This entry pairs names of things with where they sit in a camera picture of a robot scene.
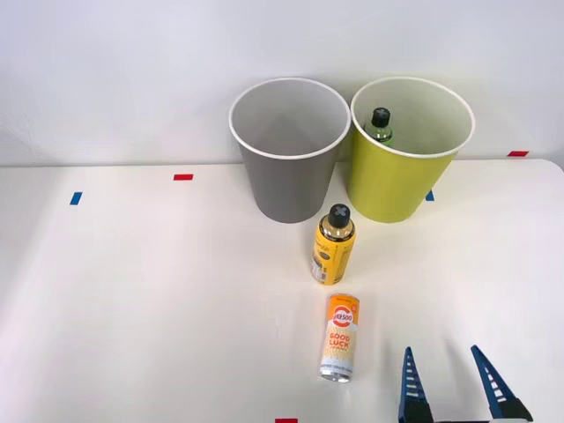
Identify orange drink can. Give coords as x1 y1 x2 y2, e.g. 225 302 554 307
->
318 293 363 383

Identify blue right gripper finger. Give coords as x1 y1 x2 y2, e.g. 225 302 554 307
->
397 345 434 423
470 344 535 423

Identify grey waste bin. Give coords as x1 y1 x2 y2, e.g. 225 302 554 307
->
227 77 353 225

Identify yellow-green waste bin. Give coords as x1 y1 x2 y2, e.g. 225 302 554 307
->
345 77 477 224

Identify green label plastic bottle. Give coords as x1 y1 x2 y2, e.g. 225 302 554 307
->
363 107 396 147

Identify yellow label plastic bottle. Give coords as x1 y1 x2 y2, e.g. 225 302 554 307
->
310 203 357 286

